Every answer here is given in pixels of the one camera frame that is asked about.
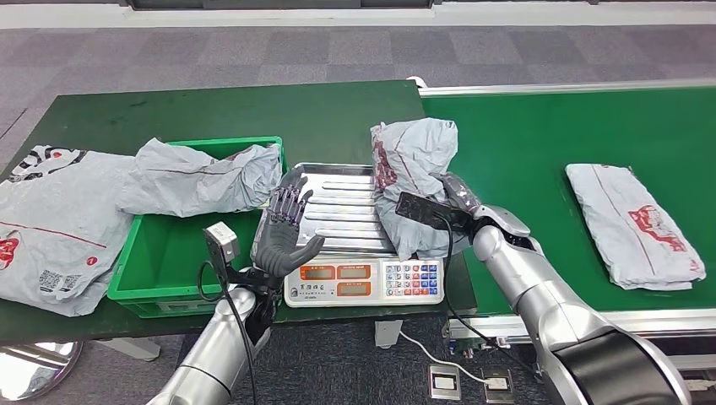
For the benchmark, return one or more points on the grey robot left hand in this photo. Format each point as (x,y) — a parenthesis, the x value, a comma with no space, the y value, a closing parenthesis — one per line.
(277,246)

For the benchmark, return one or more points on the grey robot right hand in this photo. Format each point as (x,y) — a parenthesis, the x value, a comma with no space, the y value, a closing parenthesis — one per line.
(461,193)

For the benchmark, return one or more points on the grey parcel bag red print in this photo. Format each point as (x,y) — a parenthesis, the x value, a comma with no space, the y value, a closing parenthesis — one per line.
(419,145)

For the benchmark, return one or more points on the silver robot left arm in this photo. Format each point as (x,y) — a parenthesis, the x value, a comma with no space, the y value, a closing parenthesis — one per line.
(218,358)

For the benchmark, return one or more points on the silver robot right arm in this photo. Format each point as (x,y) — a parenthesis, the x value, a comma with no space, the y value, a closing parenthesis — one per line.
(548,302)

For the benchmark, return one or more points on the flat grey parcel red print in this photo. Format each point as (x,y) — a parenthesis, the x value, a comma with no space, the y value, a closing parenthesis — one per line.
(632,223)

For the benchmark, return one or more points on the white electronic scale steel tray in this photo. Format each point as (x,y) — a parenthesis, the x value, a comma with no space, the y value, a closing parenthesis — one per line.
(347,279)

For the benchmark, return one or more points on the green plastic crate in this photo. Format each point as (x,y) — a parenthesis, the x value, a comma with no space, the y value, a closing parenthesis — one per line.
(168,251)

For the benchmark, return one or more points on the grey table foot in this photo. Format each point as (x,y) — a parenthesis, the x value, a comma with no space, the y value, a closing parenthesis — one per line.
(131,349)

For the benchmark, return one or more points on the silver floor socket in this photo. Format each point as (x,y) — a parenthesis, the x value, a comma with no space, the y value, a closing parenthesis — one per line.
(444,383)
(498,386)

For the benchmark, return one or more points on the large grey mailer bag QR codes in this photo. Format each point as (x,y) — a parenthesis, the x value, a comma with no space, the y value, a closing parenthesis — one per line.
(56,223)

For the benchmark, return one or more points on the white plug adapter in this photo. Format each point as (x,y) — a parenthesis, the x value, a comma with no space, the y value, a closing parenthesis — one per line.
(704,384)

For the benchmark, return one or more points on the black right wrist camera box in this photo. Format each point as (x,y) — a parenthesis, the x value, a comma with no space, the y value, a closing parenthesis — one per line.
(425,209)

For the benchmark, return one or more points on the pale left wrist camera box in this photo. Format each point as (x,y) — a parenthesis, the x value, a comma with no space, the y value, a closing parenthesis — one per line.
(222,240)

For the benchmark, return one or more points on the green conveyor belt aluminium frame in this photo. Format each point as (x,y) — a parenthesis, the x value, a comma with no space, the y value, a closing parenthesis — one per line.
(559,140)

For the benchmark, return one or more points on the grey table leg bracket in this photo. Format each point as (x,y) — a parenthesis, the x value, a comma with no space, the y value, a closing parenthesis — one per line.
(387,333)

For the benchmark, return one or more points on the round chrome base plate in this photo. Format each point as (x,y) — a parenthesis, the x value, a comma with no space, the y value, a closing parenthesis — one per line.
(33,372)

